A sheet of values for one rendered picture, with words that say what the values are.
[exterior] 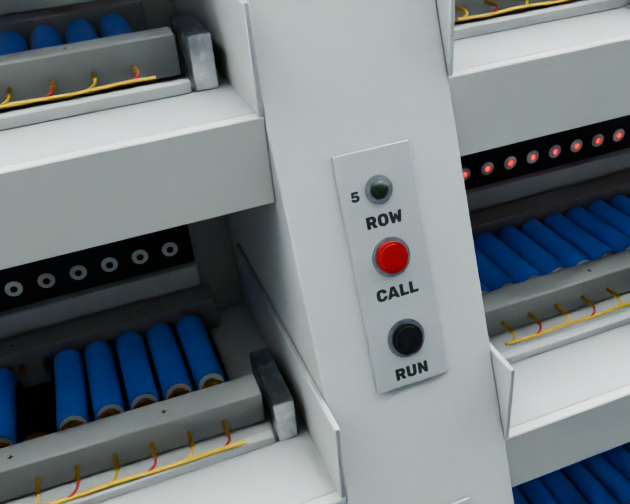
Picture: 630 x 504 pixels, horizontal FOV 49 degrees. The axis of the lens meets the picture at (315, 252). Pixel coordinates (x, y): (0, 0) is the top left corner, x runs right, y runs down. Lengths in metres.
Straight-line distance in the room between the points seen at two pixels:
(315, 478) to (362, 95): 0.20
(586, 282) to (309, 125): 0.24
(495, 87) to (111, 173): 0.19
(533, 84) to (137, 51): 0.20
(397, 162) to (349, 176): 0.03
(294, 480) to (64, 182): 0.19
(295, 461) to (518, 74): 0.24
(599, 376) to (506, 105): 0.18
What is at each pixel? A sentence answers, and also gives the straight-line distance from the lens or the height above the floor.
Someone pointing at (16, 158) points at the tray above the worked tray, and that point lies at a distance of 0.33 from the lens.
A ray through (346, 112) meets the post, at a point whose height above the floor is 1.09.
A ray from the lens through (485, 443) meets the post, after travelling 0.40.
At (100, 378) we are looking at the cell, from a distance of 0.45.
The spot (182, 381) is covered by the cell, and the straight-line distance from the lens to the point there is 0.43.
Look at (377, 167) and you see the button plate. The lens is 0.34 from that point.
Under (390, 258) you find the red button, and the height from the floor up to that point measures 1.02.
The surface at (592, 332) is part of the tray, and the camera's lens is 0.48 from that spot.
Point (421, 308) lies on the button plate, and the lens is 0.36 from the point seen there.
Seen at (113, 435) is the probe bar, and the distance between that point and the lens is 0.40.
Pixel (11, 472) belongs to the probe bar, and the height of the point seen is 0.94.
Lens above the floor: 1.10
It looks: 13 degrees down
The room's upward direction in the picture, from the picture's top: 12 degrees counter-clockwise
